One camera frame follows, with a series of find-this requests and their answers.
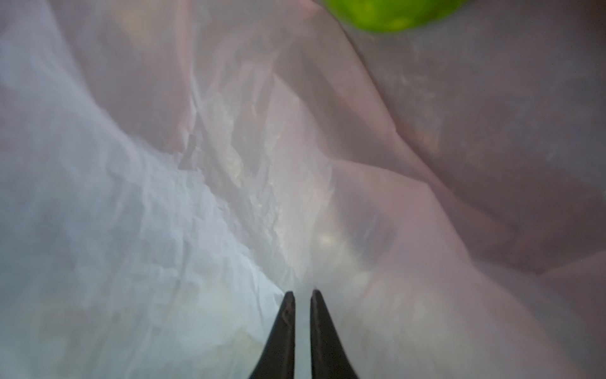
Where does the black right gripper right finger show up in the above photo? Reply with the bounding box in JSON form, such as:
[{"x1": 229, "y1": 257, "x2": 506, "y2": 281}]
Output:
[{"x1": 310, "y1": 289, "x2": 359, "y2": 379}]

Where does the pink plastic bag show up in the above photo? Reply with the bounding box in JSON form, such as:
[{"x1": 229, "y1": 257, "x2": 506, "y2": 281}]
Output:
[{"x1": 1, "y1": 1, "x2": 605, "y2": 378}]

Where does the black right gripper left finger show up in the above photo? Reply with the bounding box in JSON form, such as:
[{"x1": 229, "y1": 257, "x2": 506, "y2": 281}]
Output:
[{"x1": 249, "y1": 292, "x2": 296, "y2": 379}]

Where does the green fake lime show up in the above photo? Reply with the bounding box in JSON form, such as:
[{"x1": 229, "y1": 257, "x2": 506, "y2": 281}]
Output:
[{"x1": 320, "y1": 0, "x2": 467, "y2": 33}]

